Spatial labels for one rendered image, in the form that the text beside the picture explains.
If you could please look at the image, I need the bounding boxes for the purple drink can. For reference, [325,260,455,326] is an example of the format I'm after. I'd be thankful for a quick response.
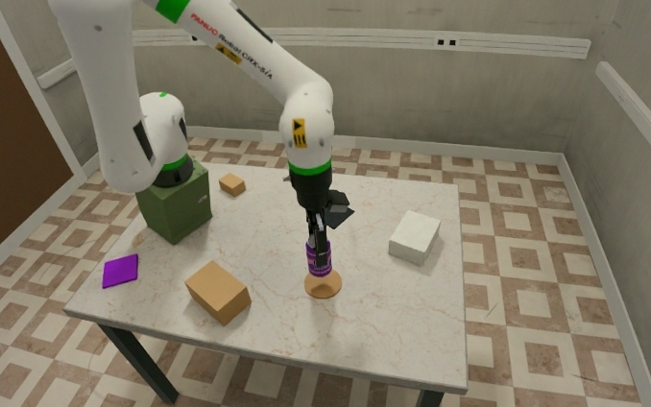
[305,234,332,278]

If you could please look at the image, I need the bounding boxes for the small tan block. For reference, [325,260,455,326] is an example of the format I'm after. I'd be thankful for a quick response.
[218,173,246,198]

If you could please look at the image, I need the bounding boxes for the black square slate coaster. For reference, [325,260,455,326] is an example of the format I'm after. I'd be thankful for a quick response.
[324,207,355,229]

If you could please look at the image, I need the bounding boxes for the purple flat square tile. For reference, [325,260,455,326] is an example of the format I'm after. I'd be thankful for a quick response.
[102,253,137,289]

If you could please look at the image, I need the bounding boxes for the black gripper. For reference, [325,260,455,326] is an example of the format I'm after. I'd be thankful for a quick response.
[296,188,329,268]

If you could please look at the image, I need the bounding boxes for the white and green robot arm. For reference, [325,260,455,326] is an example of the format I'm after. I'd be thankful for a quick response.
[48,0,335,195]

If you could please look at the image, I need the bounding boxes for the tan round flat disc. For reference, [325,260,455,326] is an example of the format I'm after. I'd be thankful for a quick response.
[304,269,342,299]

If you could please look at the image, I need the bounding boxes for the tan cardboard box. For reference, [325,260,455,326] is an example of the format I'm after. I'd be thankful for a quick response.
[184,260,252,326]

